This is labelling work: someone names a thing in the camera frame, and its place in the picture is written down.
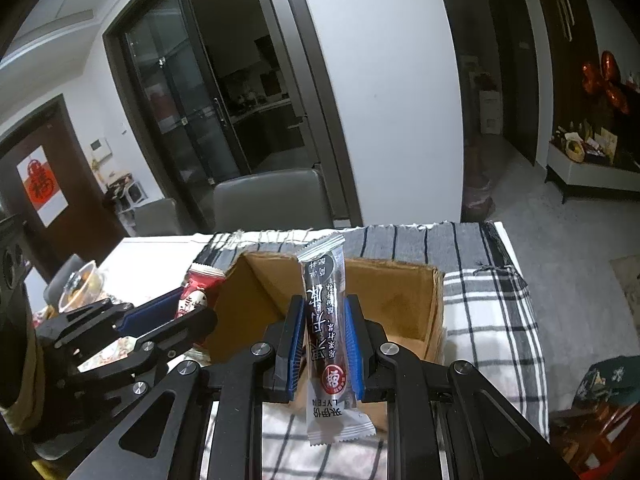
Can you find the red white snack packet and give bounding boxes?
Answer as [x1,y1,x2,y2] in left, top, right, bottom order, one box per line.
[175,263,226,318]

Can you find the grey white snack bar packet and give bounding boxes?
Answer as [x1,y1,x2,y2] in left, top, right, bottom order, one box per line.
[297,233,375,446]

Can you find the clear fruit bowl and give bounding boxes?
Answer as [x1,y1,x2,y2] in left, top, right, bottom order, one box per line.
[58,260,104,313]

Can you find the black white plaid tablecloth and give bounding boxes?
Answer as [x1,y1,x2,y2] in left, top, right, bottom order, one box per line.
[196,220,550,480]

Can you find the grey chair left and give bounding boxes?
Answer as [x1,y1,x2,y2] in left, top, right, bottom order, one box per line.
[134,198,183,236]

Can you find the white shoe rack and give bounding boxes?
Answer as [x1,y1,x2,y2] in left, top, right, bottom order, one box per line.
[103,172,148,236]

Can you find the brown cardboard box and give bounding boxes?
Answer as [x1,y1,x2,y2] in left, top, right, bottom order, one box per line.
[206,252,442,430]

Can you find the red gift bag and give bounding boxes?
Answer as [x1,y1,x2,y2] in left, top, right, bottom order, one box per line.
[549,356,639,479]

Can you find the red fu door poster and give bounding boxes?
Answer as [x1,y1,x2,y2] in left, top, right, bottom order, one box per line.
[16,145,68,228]

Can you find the grey chair near box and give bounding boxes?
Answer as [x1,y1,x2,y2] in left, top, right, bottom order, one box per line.
[213,168,333,232]

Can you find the dark glass sliding door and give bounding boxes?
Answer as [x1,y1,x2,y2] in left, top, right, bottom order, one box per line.
[103,0,362,231]

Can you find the white low tv cabinet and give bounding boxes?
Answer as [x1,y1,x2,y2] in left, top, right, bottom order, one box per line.
[544,144,640,204]

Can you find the red foil balloon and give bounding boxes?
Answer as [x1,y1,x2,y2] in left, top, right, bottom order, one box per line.
[582,50,629,115]

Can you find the wall intercom panel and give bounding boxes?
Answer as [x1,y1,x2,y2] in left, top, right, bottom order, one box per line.
[89,138,113,164]

